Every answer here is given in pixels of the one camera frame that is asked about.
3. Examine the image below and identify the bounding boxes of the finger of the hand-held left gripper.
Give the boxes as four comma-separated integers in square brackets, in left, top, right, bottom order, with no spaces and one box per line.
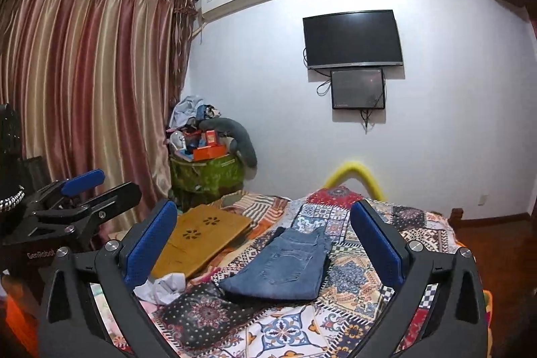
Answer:
[30,181,143,234]
[24,169,106,213]

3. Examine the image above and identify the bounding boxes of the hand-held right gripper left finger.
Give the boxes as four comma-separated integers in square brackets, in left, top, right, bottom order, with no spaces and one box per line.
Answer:
[37,199,179,358]

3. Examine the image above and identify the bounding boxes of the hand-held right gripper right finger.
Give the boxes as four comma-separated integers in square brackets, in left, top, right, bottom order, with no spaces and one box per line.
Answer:
[351,199,492,358]

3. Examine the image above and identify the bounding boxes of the blue denim jeans pants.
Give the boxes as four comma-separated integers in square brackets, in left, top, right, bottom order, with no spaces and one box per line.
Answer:
[219,226,333,301]

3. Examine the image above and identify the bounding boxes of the crumpled white cloth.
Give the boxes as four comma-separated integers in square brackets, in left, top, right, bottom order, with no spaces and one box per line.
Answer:
[134,273,188,305]

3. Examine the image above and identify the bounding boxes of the wooden lap desk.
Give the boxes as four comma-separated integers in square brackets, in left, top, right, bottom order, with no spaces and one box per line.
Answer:
[150,204,255,282]

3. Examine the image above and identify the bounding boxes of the colourful patchwork patterned bedspread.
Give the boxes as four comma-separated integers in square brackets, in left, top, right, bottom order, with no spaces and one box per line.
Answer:
[90,186,492,358]

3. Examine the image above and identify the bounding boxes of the orange cloth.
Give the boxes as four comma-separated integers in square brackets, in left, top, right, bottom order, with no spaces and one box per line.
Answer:
[3,290,41,358]

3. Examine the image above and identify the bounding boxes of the black studded bag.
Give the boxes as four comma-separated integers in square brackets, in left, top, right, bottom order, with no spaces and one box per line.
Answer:
[0,103,25,213]

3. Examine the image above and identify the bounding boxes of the yellow foam tube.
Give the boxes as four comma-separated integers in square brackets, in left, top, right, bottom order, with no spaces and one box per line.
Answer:
[322,160,387,200]

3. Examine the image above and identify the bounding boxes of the green patterned bag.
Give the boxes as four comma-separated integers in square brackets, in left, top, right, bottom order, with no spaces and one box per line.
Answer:
[169,154,246,213]

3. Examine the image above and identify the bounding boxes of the dark mandala patterned cushion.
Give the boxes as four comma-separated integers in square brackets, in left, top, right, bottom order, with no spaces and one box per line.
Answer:
[157,282,261,351]

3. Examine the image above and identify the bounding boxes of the striped pink gold curtain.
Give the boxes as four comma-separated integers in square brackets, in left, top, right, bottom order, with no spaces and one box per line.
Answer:
[0,0,198,235]

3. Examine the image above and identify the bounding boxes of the orange box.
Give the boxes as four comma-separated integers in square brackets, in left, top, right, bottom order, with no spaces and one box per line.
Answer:
[192,144,228,162]

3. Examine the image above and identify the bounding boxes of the light blue cloth pile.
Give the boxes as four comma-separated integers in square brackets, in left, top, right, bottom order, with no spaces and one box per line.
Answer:
[169,95,222,132]

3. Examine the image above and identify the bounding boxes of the grey neck pillow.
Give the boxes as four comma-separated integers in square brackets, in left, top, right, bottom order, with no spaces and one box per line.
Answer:
[199,117,258,168]

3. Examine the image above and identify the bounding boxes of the small wall monitor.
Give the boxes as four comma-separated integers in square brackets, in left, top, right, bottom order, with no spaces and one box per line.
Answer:
[330,68,386,110]

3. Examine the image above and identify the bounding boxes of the black wall television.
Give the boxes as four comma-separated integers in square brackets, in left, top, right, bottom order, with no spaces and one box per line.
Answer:
[303,10,404,70]

